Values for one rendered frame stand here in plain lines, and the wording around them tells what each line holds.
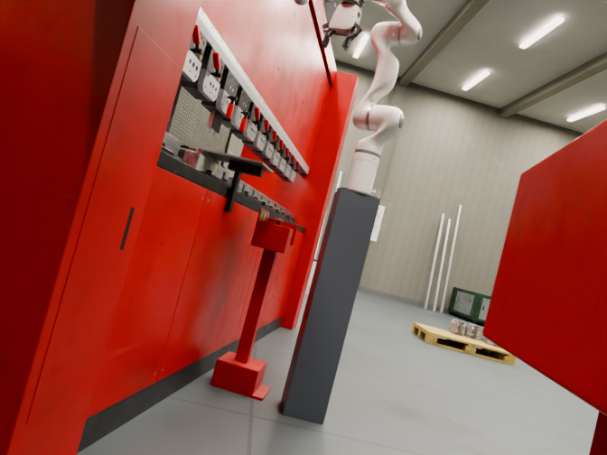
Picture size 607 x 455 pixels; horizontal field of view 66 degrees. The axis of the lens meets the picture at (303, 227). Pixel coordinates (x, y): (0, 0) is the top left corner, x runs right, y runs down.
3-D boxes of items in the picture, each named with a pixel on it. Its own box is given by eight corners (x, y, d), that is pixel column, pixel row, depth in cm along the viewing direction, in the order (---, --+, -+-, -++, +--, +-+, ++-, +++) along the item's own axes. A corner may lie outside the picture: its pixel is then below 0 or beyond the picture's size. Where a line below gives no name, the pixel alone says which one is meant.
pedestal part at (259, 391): (262, 401, 210) (268, 375, 211) (210, 385, 214) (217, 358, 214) (270, 389, 230) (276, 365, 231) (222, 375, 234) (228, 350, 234)
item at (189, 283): (28, 485, 112) (122, 149, 115) (-46, 456, 115) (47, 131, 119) (280, 326, 407) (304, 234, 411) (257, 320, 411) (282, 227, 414)
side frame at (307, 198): (292, 329, 406) (358, 75, 415) (200, 303, 420) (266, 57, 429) (296, 326, 430) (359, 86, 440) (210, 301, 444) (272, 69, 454)
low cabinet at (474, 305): (510, 329, 1245) (517, 302, 1248) (548, 343, 1080) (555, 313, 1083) (446, 312, 1230) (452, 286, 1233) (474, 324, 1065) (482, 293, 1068)
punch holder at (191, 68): (179, 66, 153) (191, 18, 154) (155, 61, 154) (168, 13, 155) (196, 84, 168) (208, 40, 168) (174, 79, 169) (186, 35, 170)
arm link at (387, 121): (359, 157, 223) (371, 109, 224) (396, 163, 214) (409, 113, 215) (350, 150, 212) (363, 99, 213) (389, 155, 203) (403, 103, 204)
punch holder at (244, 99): (234, 122, 212) (243, 87, 213) (216, 118, 213) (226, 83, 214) (243, 132, 227) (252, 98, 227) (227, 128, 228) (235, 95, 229)
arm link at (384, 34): (379, 129, 208) (346, 125, 215) (387, 135, 219) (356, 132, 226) (405, 16, 206) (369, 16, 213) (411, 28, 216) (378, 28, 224)
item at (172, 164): (122, 149, 115) (126, 131, 115) (47, 131, 119) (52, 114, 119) (304, 233, 411) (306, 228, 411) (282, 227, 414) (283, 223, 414)
